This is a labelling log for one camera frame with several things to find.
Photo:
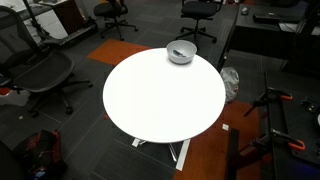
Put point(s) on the black orange bar clamp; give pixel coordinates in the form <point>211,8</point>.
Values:
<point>283,136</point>
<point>266,96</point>

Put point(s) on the small white paper scrap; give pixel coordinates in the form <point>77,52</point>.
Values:
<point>225,127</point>

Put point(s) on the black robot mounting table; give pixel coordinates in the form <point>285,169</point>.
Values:
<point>293,133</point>

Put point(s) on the black office desk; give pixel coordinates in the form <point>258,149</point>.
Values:
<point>253,36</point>

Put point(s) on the grey computer mouse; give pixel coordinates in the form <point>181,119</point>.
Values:
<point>244,10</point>

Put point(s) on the black upright post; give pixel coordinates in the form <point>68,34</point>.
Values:
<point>232,153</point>

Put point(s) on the white bowl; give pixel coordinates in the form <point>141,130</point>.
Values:
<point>187,58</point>

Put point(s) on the white table base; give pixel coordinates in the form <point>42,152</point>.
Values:
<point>183,155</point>

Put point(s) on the black keyboard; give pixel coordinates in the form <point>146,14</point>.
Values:
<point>265,18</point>

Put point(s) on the brown wooden cabinet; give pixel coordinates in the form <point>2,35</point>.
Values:
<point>68,15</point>

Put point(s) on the black padded office chair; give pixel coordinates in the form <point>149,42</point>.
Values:
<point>198,9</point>
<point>110,9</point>

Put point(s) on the white plastic bag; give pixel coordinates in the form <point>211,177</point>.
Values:
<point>230,83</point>

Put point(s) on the red black tool bag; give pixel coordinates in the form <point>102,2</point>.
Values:
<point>43,153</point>

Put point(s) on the white paper sheet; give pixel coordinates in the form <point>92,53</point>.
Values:
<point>290,27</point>

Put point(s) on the black floor stand base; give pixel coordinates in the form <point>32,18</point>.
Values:
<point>71,36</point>

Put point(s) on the white desk panel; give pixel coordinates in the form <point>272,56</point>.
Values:
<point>50,23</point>

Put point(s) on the black mesh office chair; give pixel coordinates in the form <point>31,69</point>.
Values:
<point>43,71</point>

